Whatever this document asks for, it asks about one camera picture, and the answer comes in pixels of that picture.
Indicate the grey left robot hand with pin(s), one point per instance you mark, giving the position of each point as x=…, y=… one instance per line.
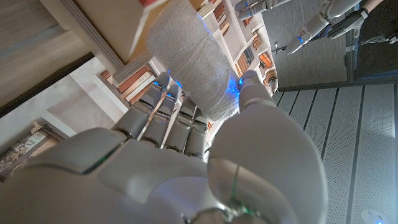
x=314, y=23

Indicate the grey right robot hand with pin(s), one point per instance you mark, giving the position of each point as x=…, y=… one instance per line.
x=149, y=180

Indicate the light wooden drawer box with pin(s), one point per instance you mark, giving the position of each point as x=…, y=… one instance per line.
x=102, y=25

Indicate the printed bookshelf backdrop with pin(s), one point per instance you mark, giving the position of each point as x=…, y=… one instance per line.
x=77, y=102

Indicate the round white ceiling detector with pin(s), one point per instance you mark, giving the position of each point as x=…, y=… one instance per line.
x=374, y=216

